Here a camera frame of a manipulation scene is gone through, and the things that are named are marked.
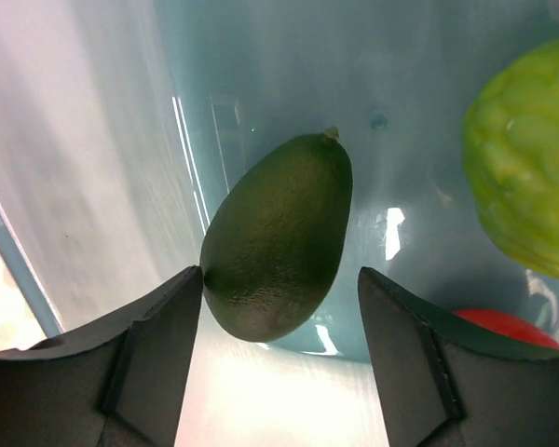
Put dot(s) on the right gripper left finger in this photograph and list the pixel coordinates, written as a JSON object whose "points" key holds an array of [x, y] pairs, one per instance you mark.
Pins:
{"points": [[116, 381]]}

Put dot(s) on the red apple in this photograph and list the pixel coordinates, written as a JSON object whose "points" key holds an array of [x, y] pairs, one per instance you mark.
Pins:
{"points": [[507, 325]]}

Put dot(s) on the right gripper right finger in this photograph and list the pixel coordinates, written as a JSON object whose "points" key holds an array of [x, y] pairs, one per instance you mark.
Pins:
{"points": [[443, 381]]}

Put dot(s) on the dark green avocado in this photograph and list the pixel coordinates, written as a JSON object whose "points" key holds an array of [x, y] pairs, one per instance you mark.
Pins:
{"points": [[273, 248]]}

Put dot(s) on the teal plastic tray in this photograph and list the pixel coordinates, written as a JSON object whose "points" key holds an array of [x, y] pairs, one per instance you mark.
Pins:
{"points": [[124, 124]]}

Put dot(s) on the yellow-green bumpy fruit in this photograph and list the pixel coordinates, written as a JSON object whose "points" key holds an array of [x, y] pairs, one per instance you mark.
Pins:
{"points": [[511, 158]]}

